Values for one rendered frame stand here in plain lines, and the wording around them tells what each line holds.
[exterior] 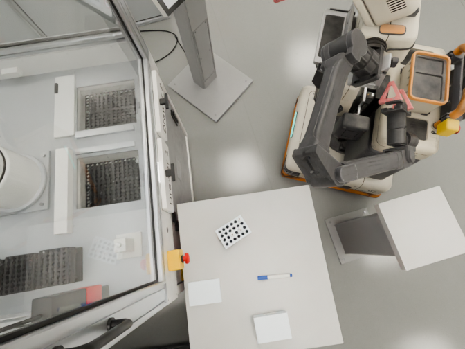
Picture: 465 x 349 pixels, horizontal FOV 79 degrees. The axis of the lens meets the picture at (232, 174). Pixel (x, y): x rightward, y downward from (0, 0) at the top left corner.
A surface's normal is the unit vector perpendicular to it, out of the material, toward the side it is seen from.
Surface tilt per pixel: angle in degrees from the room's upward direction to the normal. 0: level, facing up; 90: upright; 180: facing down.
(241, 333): 0
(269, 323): 0
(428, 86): 0
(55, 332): 90
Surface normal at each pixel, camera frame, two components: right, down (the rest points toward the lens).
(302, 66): -0.04, -0.25
